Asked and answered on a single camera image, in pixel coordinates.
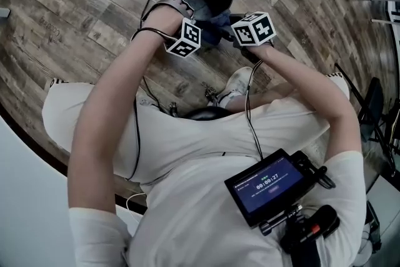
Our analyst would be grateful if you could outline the black chest-mounted monitor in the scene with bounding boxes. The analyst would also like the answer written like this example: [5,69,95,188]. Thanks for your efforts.
[224,148,317,229]

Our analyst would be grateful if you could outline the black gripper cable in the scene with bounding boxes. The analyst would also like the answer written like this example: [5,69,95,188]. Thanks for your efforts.
[124,26,179,181]
[244,59,265,161]

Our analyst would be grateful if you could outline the person's right forearm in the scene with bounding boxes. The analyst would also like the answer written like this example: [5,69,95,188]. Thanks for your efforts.
[251,44,359,138]

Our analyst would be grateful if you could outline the person's white shoe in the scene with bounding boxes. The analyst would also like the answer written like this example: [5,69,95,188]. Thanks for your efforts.
[218,66,254,108]

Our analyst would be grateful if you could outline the blue cloth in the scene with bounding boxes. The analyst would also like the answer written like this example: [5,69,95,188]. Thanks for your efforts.
[199,10,233,46]

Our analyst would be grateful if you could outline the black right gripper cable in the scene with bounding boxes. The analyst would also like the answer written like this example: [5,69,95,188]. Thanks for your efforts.
[244,59,265,161]

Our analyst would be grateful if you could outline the black stool seat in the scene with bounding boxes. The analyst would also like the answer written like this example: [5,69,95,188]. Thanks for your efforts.
[180,105,233,121]

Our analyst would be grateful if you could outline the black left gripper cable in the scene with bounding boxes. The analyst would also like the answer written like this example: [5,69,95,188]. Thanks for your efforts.
[124,26,179,181]

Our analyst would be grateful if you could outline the black folding chair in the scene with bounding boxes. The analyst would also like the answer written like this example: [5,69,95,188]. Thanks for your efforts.
[333,62,400,173]

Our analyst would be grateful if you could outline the person's white shirt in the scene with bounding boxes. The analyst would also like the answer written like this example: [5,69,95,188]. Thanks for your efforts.
[67,149,367,267]

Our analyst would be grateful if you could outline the person's left forearm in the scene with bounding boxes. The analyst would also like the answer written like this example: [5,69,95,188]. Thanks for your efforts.
[69,8,186,151]

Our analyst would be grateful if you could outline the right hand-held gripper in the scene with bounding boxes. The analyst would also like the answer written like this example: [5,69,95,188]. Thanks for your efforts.
[218,11,278,64]

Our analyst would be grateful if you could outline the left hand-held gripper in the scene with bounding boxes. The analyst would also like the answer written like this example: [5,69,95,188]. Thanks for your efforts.
[142,0,202,59]

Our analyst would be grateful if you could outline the person's white shorts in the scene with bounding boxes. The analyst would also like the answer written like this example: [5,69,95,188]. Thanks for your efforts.
[41,72,350,194]

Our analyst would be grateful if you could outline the white thin cable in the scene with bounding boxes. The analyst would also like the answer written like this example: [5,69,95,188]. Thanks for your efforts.
[126,192,148,224]

